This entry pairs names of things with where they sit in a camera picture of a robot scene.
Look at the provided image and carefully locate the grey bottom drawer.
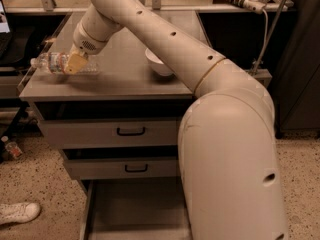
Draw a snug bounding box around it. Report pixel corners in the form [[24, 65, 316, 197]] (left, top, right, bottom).
[[79, 177, 193, 240]]

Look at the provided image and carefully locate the small bottle on floor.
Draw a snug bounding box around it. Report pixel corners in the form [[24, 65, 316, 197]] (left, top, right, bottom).
[[1, 136, 22, 159]]

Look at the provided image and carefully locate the dark cabinet at right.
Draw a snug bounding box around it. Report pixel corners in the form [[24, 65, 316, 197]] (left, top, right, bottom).
[[269, 0, 320, 138]]

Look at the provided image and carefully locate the grey metal rail bracket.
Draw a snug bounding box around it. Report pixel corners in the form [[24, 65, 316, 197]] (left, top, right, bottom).
[[255, 69, 272, 87]]

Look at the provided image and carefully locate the clear plastic water bottle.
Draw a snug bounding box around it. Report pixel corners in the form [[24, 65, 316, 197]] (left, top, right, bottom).
[[30, 52, 99, 75]]

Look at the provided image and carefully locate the laptop screen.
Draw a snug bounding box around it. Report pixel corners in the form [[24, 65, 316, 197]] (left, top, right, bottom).
[[0, 0, 11, 34]]

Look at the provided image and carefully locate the grey middle drawer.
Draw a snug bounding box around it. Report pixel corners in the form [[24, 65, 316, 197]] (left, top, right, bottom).
[[64, 146, 179, 180]]

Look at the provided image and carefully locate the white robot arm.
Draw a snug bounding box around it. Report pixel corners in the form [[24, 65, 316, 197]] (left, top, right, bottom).
[[69, 0, 289, 240]]

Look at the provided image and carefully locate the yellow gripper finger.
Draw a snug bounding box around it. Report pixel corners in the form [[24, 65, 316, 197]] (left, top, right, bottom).
[[64, 53, 88, 74]]

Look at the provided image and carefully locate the white sneaker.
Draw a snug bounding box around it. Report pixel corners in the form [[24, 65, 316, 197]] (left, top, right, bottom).
[[0, 202, 41, 225]]

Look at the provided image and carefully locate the grey drawer cabinet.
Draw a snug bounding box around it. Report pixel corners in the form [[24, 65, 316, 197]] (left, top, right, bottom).
[[18, 10, 228, 185]]

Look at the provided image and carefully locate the white ceramic bowl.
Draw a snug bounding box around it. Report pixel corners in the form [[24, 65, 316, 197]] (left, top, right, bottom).
[[145, 49, 173, 77]]

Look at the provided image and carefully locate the white power cable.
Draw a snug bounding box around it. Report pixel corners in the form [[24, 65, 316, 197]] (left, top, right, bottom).
[[249, 9, 270, 77]]

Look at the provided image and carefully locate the grey top drawer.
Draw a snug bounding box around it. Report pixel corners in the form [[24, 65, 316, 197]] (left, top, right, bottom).
[[36, 99, 191, 149]]

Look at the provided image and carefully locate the grey drawer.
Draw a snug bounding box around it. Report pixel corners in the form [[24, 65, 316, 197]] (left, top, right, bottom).
[[36, 99, 191, 149], [79, 177, 193, 240], [64, 146, 179, 180]]

